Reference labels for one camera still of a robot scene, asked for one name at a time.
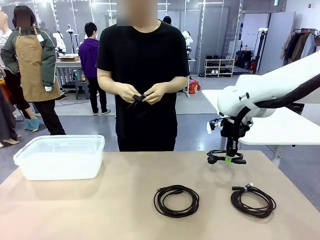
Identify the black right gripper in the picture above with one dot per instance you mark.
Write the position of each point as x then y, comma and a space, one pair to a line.
233, 130

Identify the person's left forearm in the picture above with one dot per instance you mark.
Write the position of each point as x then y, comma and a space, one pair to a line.
175, 85

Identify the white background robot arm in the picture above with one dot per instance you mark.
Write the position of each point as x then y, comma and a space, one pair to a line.
187, 40
59, 42

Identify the person's right forearm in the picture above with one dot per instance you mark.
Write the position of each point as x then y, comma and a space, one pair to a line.
107, 86

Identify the person's left hand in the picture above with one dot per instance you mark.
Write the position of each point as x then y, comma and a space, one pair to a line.
156, 93

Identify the person's right hand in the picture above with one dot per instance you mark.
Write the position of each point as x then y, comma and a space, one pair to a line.
127, 92

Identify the white side table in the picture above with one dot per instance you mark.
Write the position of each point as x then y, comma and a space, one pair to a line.
275, 130

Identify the red orange toy figure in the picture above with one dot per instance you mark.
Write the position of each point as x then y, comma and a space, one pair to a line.
193, 87

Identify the wooden shoe rack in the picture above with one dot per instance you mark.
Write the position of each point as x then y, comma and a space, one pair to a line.
219, 67

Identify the red fire extinguisher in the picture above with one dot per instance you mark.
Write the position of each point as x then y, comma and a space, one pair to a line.
252, 66

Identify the black luggage bags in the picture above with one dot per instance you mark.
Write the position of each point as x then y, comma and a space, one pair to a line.
243, 58

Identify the black pole white top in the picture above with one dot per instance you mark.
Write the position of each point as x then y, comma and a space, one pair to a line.
259, 50

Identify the beige hanging coat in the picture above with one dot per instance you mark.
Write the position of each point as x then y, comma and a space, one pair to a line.
287, 46

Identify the brown hanging coat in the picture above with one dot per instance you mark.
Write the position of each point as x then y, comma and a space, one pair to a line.
300, 46

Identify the person in black t-shirt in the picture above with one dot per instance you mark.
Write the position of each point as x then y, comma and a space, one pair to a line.
142, 62

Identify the light blue hanging coat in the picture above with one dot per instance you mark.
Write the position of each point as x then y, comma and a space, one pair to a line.
308, 46

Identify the black clothes rack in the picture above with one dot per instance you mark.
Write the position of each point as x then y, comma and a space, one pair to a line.
306, 30

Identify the person with black hair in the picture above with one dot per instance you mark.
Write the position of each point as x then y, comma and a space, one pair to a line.
167, 19

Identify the green exit sign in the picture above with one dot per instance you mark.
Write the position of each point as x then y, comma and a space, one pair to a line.
275, 2

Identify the gray step stool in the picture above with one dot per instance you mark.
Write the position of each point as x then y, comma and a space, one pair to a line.
82, 87

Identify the red fire alarm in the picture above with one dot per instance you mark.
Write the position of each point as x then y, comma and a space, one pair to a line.
311, 5

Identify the person in purple hoodie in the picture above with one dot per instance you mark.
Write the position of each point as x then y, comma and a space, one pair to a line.
88, 55

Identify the translucent plastic storage bin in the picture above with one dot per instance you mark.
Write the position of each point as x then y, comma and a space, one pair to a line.
57, 165

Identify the gray background work table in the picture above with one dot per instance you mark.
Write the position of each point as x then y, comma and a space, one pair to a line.
70, 64

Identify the flat cardboard box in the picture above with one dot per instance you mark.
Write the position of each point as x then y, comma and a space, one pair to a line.
68, 58

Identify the blue shoe cover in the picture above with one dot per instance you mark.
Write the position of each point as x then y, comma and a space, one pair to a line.
32, 124

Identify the black stand white head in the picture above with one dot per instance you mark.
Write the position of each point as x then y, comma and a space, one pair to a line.
71, 28

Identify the person in green jacket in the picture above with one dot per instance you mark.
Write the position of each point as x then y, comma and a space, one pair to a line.
32, 67

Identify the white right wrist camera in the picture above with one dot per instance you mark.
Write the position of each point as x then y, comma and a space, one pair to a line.
210, 128

